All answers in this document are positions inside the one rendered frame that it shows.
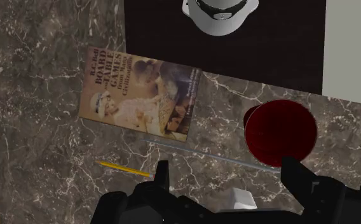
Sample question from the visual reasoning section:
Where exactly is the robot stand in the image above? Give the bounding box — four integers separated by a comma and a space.
123, 0, 327, 95

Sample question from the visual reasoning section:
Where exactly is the yellow pencil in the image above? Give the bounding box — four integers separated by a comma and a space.
95, 160, 156, 179

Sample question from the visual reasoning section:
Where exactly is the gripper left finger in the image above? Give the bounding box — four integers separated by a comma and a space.
90, 160, 215, 224

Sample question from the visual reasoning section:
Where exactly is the thin grey rod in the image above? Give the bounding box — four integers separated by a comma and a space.
140, 138, 281, 174

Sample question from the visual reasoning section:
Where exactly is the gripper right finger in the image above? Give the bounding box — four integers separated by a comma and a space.
280, 156, 361, 224

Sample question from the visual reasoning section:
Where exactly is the dark red cup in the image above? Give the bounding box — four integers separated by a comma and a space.
242, 99, 318, 168

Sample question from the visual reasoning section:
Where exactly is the beige illustrated book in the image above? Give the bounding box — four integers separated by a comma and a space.
78, 46, 203, 143

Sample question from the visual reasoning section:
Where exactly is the small white block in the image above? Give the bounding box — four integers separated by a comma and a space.
228, 187, 258, 211

